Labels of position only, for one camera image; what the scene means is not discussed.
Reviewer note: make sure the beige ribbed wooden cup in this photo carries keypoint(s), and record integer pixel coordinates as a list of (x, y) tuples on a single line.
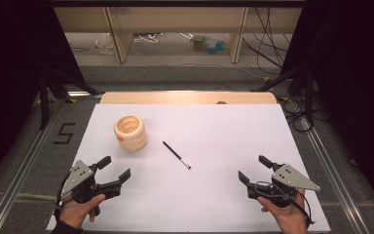
[(133, 143)]

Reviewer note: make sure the black tripod stand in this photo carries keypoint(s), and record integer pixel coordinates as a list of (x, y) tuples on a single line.
[(308, 91), (45, 97)]

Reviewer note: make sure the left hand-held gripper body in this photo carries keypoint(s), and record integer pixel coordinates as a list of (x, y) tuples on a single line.
[(78, 177)]

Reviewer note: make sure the clear plastic bag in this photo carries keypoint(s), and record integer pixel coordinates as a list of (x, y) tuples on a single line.
[(105, 44)]

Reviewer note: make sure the metal floor rail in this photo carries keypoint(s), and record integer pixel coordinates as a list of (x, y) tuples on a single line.
[(334, 182), (22, 175)]

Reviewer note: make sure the light wooden shelf unit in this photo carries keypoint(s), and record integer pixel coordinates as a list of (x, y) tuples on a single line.
[(117, 39)]

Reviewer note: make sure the person's left hand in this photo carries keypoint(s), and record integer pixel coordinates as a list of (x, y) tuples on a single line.
[(74, 213)]

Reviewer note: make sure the black makeup brush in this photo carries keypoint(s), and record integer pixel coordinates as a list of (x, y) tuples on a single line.
[(175, 153)]

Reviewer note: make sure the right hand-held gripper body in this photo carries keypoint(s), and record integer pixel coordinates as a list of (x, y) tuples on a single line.
[(289, 178)]

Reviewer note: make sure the white table mat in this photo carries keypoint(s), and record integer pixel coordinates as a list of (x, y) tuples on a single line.
[(207, 136)]

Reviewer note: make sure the person's right hand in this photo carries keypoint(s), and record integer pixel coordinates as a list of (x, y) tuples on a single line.
[(289, 217)]

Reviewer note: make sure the black curtain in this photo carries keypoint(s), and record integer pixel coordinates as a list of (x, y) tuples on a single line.
[(354, 65), (13, 65)]

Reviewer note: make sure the colourful plastic bag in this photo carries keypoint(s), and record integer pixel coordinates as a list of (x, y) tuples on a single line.
[(207, 45)]

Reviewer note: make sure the light wooden table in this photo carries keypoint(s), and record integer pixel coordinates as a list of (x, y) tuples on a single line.
[(188, 97)]

